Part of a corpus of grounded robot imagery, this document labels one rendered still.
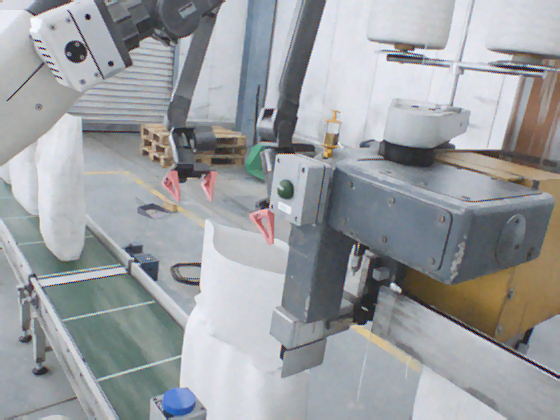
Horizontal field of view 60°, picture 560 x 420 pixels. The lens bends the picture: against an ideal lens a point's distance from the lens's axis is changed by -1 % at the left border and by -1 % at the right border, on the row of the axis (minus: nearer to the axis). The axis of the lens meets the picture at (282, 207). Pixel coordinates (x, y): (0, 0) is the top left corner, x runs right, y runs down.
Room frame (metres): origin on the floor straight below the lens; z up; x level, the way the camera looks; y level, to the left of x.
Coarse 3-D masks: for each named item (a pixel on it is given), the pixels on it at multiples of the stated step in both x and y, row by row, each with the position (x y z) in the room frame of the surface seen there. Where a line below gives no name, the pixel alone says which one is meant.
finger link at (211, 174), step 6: (192, 168) 1.28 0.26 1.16; (198, 168) 1.29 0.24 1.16; (204, 168) 1.30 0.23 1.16; (210, 174) 1.30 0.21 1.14; (216, 174) 1.31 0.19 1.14; (204, 180) 1.32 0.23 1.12; (210, 180) 1.30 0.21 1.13; (204, 186) 1.32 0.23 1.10; (210, 186) 1.29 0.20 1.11; (210, 192) 1.29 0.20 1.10; (210, 198) 1.28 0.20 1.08
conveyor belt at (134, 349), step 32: (64, 288) 1.93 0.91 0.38; (96, 288) 1.97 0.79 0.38; (128, 288) 2.01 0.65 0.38; (64, 320) 1.68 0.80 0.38; (96, 320) 1.71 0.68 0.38; (128, 320) 1.75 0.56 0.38; (160, 320) 1.78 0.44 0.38; (96, 352) 1.51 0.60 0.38; (128, 352) 1.53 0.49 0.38; (160, 352) 1.56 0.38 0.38; (128, 384) 1.36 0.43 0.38; (160, 384) 1.38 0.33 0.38; (128, 416) 1.21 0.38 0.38
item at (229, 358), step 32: (224, 256) 1.20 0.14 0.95; (256, 256) 1.18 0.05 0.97; (224, 288) 0.99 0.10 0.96; (256, 288) 0.96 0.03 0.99; (192, 320) 1.14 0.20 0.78; (224, 320) 0.99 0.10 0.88; (256, 320) 0.96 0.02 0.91; (192, 352) 1.11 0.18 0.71; (224, 352) 1.01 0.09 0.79; (256, 352) 0.96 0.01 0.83; (192, 384) 1.09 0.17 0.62; (224, 384) 0.98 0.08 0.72; (256, 384) 0.92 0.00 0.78; (288, 384) 0.93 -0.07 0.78; (224, 416) 0.96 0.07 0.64; (256, 416) 0.91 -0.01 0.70; (288, 416) 0.92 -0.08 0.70
